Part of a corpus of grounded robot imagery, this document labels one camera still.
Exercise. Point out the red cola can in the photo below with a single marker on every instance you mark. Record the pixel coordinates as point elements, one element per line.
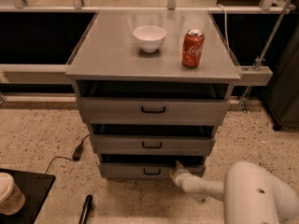
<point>192,48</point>

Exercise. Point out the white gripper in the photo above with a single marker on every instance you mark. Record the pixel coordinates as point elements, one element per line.
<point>179,177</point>

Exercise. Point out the dark cabinet at right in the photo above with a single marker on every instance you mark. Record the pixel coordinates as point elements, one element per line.
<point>281,96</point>

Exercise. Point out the grey drawer cabinet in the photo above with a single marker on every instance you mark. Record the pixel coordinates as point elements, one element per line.
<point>110,64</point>

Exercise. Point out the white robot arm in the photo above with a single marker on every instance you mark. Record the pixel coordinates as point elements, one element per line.
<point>249,193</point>

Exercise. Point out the grey top drawer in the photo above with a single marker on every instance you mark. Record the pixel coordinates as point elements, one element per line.
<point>152,111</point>

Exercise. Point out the grey drawer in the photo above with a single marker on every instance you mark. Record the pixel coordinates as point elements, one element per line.
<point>152,111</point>
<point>152,145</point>
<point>136,170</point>

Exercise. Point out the black stick object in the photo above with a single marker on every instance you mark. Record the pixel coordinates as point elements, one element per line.
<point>85,209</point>

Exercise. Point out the grey middle drawer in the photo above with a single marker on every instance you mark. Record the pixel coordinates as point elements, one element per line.
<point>152,145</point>

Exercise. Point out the white paper coffee cup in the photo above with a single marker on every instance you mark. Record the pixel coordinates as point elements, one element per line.
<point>11,197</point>

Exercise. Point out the white bowl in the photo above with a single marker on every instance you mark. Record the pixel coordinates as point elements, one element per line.
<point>149,38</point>

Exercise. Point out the slanted metal rod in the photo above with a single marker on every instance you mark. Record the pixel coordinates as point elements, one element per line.
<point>258,61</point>

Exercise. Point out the grey bottom drawer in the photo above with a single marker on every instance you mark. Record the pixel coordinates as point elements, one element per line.
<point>136,170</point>

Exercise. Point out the black power adapter with cable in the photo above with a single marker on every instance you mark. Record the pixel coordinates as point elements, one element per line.
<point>76,156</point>

